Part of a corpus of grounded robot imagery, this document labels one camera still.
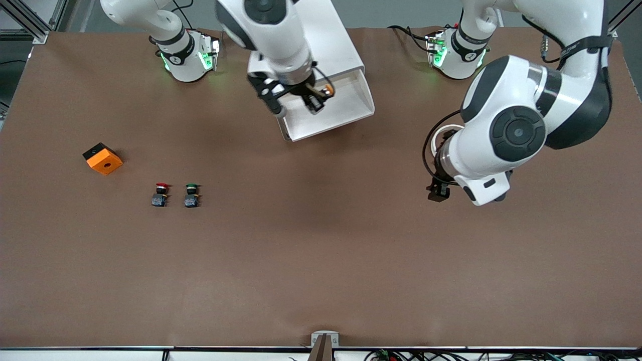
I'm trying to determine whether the white table edge rail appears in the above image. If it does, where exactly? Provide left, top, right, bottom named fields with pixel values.
left=0, top=345, right=642, bottom=361

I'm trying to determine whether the grey metal bracket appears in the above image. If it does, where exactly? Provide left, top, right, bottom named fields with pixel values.
left=308, top=330, right=340, bottom=361

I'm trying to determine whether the aluminium frame profile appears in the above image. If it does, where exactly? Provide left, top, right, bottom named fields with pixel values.
left=606, top=0, right=642, bottom=39
left=0, top=0, right=69, bottom=44

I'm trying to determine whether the green push button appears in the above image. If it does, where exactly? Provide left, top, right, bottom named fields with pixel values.
left=183, top=183, right=202, bottom=209

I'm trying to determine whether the tangled cable bundle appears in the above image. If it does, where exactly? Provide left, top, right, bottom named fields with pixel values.
left=365, top=349, right=642, bottom=361

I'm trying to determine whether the red push button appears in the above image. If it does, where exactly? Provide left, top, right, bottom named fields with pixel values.
left=151, top=182, right=171, bottom=208

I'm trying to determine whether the orange button enclosure box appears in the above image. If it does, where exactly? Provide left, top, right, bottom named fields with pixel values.
left=82, top=142, right=124, bottom=176

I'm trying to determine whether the brown table mat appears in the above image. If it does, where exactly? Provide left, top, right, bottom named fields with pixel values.
left=0, top=28, right=642, bottom=349

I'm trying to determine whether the black arm base cable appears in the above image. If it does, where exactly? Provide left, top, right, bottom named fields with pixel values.
left=387, top=25, right=433, bottom=52
left=171, top=0, right=202, bottom=34

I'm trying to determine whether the yellow push button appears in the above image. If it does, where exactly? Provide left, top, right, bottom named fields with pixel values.
left=315, top=84, right=336, bottom=109

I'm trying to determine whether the white curved plastic clip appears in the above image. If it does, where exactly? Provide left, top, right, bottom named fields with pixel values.
left=432, top=124, right=465, bottom=151

